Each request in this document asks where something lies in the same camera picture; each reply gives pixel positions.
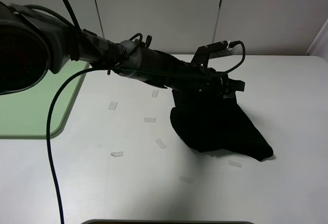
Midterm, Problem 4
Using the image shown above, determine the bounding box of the clear tape marker lower centre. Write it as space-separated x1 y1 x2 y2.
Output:
155 138 167 149

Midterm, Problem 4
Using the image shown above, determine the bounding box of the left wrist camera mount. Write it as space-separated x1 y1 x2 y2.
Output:
191 40 241 65

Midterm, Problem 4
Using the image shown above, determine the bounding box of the light green plastic tray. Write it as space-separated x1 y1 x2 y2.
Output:
1 61 89 139

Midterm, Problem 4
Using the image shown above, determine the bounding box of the clear tape marker centre left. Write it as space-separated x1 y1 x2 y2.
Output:
144 117 156 123

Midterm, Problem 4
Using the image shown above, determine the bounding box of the clear tape marker lower left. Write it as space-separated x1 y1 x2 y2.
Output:
110 151 124 158

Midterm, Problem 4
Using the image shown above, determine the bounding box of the clear tape marker lower right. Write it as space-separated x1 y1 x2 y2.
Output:
228 160 242 168

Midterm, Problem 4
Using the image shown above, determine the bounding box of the clear tape marker bottom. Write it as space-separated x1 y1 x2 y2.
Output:
179 176 194 184

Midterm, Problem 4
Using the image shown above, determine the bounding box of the clear tape marker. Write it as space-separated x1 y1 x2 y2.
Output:
110 151 124 158
109 102 118 110
144 117 156 123
152 90 159 98
179 176 194 184
155 138 167 149
228 160 242 168

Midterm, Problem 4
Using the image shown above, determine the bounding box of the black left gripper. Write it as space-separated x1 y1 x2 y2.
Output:
166 63 245 95

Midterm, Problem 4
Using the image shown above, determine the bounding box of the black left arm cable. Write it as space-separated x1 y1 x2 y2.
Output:
46 66 124 224

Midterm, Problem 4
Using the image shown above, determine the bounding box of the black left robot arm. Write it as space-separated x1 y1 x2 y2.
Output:
1 4 245 96

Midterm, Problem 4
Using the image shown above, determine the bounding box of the black short sleeve shirt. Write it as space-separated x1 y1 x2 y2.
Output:
170 90 274 161

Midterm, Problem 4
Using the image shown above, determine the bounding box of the clear tape marker middle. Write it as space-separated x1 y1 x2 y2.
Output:
152 90 159 98

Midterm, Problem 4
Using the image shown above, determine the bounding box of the clear tape marker far left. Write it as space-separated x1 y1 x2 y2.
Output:
109 102 118 110

